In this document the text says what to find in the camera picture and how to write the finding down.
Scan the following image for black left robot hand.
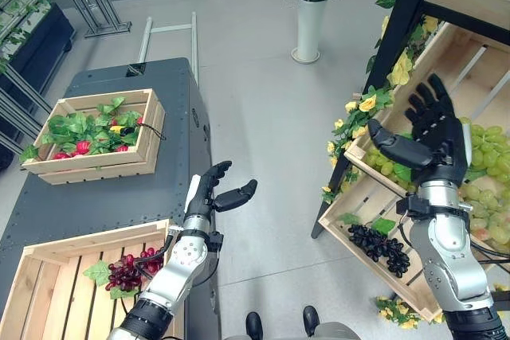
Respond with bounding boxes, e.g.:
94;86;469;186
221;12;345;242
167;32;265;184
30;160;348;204
184;160;259;218

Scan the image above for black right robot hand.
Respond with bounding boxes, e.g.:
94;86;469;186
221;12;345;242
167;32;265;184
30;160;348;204
367;72;473;188

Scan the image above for small green grape bunch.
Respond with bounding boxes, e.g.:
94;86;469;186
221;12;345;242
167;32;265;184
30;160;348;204
363;143;418;193

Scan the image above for yellow flower garland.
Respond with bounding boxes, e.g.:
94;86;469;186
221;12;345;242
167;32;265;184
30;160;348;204
375;295;445;331
320;0;441;205

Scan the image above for large green grape bunch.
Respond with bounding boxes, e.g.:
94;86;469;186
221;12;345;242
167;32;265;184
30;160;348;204
457;115;510;254

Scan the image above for wooden crate black grapes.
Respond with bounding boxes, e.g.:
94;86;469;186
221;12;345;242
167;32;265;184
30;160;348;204
317;172;444;323

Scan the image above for red grape bunch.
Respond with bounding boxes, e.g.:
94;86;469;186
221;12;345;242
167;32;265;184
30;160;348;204
104;246;166;292

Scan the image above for green grape leaf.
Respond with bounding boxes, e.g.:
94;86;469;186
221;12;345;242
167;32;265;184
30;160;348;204
371;217;397;236
82;260;112;287

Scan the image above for small wooden crate with leaves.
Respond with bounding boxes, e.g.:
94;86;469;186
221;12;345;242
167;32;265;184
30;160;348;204
20;88;167;186

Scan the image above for black grape bunch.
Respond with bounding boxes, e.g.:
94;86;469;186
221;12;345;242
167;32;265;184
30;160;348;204
347;223;412;278

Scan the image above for dark left robot foot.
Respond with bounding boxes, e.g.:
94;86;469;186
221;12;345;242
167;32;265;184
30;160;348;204
245;311;265;340

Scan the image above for dark robot foot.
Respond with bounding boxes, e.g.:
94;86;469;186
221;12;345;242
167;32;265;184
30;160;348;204
302;305;320;338
245;311;265;340

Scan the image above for green leafy foliage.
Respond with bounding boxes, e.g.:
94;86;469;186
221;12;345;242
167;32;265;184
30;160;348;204
18;96;144;164

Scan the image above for dark right robot foot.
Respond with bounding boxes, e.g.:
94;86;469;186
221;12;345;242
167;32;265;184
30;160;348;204
302;305;320;338

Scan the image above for tall white vase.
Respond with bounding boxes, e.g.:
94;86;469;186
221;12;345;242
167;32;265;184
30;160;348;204
290;0;328;64

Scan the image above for large empty wooden slat crate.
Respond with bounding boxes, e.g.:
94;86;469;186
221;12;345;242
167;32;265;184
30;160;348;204
0;218;186;340

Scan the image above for grey robot body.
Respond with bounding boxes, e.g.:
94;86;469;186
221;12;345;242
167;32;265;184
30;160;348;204
308;320;362;340

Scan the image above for black low cabinet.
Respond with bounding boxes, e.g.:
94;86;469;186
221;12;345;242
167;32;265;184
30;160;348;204
0;2;77;96

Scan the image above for black cable tie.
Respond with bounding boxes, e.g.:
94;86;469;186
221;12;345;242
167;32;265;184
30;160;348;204
138;120;167;141

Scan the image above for white metal ladder frame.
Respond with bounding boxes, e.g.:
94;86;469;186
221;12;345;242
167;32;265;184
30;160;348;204
136;12;200;86

